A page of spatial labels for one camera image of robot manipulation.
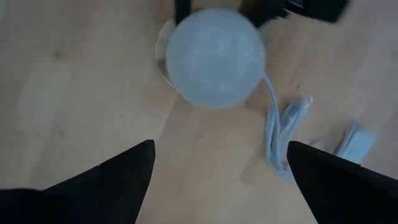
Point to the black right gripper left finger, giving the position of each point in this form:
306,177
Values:
93,202

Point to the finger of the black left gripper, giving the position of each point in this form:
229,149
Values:
267,11
182,11

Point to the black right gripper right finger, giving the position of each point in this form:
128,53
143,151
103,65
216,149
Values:
348,199

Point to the brushed metal lamp socket base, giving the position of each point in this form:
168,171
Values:
161,53

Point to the white lightbulb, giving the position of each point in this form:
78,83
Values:
214,59

